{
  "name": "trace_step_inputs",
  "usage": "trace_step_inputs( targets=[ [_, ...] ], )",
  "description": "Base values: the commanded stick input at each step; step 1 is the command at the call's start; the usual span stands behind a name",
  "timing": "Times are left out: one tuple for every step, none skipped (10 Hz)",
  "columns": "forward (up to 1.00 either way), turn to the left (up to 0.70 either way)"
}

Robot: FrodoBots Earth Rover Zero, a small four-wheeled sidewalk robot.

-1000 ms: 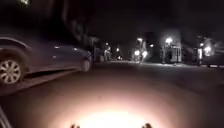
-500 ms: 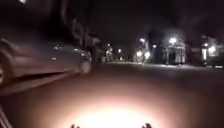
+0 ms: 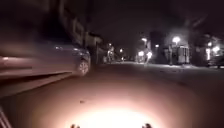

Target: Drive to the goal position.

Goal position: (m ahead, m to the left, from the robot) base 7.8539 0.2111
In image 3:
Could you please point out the asphalt road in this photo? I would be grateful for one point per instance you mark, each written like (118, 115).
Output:
(133, 90)

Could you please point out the building with balconies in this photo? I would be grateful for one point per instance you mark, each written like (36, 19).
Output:
(78, 31)

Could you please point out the dark car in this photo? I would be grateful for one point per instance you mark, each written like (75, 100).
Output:
(50, 58)

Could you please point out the street lamp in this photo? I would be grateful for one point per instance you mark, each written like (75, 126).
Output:
(176, 40)

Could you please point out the small shelter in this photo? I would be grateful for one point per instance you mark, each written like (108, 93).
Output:
(181, 54)

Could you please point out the robot's own part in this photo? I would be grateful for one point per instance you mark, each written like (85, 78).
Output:
(146, 125)
(74, 126)

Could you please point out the pavement beside road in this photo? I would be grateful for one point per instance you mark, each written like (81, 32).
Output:
(30, 83)

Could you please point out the vehicle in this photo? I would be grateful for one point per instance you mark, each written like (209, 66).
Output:
(217, 61)

